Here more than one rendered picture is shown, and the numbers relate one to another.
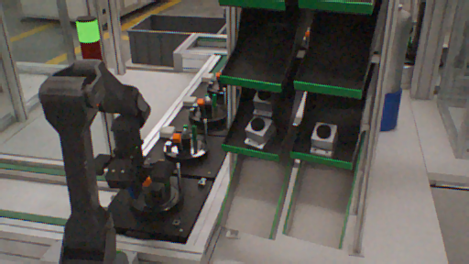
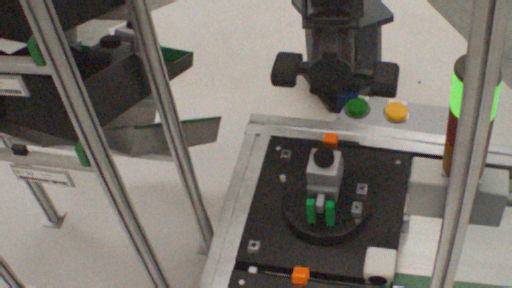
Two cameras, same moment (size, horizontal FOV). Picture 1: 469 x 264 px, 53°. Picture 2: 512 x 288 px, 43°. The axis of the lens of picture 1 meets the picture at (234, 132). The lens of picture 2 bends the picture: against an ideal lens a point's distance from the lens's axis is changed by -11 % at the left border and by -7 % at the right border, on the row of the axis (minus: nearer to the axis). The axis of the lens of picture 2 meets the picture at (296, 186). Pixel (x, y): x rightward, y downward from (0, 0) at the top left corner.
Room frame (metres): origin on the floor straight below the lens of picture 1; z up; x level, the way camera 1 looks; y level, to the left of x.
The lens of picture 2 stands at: (1.64, 0.21, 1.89)
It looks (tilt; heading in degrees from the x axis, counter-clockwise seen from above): 54 degrees down; 184
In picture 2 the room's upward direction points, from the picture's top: 7 degrees counter-clockwise
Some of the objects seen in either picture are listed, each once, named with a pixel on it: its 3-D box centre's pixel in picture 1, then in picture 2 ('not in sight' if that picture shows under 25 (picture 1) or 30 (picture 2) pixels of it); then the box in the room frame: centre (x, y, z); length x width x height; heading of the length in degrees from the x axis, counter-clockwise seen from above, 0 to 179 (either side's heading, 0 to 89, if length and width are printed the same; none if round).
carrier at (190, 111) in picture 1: (207, 106); not in sight; (1.50, 0.09, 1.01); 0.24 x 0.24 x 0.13; 77
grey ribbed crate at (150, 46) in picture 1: (182, 40); not in sight; (3.15, 0.35, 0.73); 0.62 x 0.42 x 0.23; 77
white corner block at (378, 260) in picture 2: not in sight; (380, 267); (1.13, 0.28, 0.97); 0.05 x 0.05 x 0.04; 77
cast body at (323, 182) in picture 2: (155, 170); (323, 175); (1.02, 0.20, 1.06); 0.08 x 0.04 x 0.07; 167
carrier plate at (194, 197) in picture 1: (157, 203); (327, 208); (1.01, 0.21, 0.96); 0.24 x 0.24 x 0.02; 77
